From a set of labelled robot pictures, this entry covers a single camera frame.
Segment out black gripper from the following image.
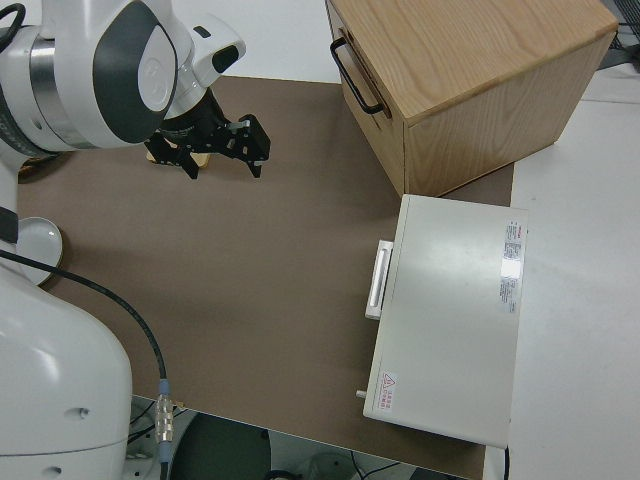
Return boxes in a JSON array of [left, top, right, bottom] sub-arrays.
[[143, 90, 274, 182]]

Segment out gray round plate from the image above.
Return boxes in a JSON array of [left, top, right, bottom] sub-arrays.
[[17, 216, 65, 287]]

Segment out wooden mug rack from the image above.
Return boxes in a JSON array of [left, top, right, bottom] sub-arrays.
[[145, 149, 211, 170]]

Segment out brown table mat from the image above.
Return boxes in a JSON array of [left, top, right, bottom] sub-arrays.
[[16, 74, 516, 480]]

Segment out brown wicker basket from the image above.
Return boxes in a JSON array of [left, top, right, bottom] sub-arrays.
[[18, 155, 54, 175]]

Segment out light wooden box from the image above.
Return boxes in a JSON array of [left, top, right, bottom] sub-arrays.
[[324, 0, 620, 198]]

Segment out white toaster oven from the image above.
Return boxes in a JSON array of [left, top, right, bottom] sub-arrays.
[[354, 193, 530, 449]]

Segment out black box handle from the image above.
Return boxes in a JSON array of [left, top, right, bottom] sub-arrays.
[[329, 38, 386, 115]]

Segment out white oven door handle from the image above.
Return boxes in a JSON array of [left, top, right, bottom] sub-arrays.
[[363, 239, 396, 321]]

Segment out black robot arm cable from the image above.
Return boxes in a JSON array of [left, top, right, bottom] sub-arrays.
[[0, 249, 177, 480]]

